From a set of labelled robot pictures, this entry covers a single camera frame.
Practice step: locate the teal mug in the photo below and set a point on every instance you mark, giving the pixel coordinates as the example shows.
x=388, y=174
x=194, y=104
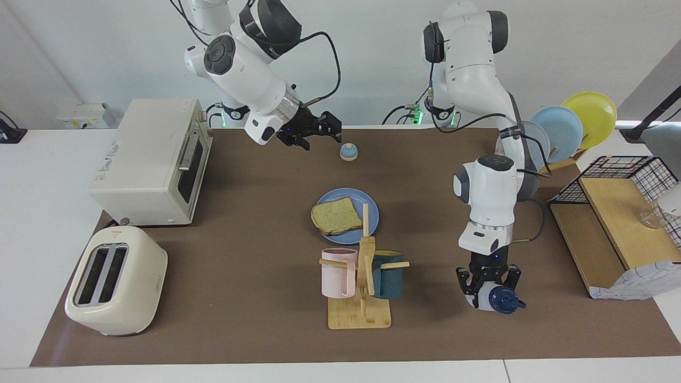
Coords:
x=388, y=279

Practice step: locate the wooden mug tree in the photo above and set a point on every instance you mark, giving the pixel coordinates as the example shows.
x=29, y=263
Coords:
x=362, y=316

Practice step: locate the wooden shelf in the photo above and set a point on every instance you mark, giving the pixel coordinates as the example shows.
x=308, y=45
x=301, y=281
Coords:
x=612, y=223

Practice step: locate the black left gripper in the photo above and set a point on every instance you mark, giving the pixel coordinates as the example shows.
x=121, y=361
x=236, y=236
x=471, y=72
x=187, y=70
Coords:
x=488, y=268

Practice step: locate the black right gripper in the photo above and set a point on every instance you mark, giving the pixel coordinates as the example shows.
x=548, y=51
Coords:
x=300, y=125

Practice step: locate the toasted bread slice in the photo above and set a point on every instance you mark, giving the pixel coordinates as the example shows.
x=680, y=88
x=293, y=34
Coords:
x=336, y=215

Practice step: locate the wooden plate rack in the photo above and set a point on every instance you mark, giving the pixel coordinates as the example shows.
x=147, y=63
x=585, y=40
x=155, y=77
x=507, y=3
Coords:
x=564, y=160

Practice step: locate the light blue round plate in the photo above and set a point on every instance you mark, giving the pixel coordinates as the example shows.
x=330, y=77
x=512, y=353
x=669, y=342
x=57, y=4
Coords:
x=564, y=133

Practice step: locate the grey round plate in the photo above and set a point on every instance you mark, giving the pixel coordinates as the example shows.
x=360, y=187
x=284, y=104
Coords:
x=538, y=139

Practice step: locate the white wall outlet box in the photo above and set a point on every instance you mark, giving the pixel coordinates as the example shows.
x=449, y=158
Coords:
x=85, y=114

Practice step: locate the yellow round plate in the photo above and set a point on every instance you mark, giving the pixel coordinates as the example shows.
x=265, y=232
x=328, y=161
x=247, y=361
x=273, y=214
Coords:
x=596, y=114

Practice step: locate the small blue bell wooden knob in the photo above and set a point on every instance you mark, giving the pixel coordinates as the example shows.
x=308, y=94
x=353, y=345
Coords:
x=348, y=153

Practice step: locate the white checked cloth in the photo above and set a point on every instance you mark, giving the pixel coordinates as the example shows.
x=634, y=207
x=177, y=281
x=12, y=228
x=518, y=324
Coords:
x=638, y=282

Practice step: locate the clear glass cup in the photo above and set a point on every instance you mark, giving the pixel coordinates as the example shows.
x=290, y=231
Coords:
x=653, y=218

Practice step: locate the black table clamp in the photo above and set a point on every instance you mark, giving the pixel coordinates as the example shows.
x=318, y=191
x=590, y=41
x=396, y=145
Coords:
x=10, y=134

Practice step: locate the translucent seasoning bottle blue cap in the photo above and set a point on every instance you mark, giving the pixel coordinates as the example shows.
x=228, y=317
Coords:
x=500, y=300

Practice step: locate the pink ribbed mug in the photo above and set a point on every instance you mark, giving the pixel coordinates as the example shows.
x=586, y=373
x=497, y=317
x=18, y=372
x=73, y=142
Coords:
x=336, y=274

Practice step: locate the cream two-slot toaster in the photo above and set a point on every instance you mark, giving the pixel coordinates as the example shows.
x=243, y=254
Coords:
x=138, y=287

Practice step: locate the black camera stand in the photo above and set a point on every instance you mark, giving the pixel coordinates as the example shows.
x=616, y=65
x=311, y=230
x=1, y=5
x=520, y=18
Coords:
x=636, y=133

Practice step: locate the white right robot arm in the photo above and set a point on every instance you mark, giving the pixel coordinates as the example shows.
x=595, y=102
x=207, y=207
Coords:
x=250, y=80

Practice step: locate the white toaster oven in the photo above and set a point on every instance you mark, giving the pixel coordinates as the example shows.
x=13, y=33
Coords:
x=143, y=175

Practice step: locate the brown table mat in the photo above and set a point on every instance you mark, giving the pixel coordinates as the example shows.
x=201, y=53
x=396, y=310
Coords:
x=255, y=186

